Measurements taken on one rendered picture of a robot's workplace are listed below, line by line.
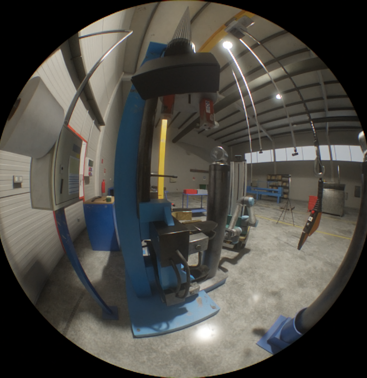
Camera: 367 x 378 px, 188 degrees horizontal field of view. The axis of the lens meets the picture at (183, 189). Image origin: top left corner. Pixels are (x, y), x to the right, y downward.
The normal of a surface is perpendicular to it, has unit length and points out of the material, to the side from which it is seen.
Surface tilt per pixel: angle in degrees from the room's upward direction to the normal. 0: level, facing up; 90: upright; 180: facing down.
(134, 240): 90
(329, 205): 90
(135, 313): 0
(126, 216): 90
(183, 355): 0
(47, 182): 90
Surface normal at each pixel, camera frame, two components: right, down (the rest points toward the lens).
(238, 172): -0.64, 0.04
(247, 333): 0.03, -1.00
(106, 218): 0.42, 0.07
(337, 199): -0.94, 0.00
